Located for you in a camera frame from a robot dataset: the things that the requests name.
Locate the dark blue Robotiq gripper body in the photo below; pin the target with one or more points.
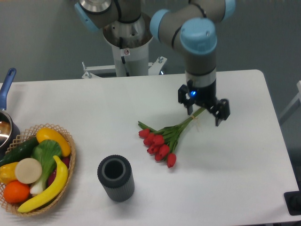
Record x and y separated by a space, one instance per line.
202 96

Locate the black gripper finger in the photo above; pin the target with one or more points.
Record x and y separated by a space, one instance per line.
182 99
220 109

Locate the red tulip bouquet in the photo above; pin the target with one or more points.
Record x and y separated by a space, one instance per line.
163 143

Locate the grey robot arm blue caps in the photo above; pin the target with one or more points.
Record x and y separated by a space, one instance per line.
189 31

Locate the dark grey ribbed vase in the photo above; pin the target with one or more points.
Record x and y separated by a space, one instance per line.
115 174

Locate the black device at table edge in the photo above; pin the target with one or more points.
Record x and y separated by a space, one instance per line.
293 202

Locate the dark red vegetable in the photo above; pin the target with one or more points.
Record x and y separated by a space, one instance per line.
66 161

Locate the yellow banana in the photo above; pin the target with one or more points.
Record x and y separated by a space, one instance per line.
51 192

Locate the green bok choy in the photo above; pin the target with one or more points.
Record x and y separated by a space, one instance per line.
44 153

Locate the green cucumber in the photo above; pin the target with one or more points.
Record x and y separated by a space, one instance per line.
22 151

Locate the beige round slice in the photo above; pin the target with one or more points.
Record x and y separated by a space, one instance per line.
28 171

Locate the yellow bell pepper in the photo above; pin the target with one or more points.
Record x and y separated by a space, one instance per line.
7 173

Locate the orange fruit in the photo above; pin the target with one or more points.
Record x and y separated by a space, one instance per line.
16 192

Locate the woven wicker basket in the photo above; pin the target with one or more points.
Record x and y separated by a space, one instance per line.
26 135

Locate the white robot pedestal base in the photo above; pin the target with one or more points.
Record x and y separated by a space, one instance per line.
130 48

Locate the white frame at right edge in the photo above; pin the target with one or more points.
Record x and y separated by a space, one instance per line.
293 105

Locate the blue handled saucepan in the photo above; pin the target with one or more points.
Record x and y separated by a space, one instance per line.
8 129

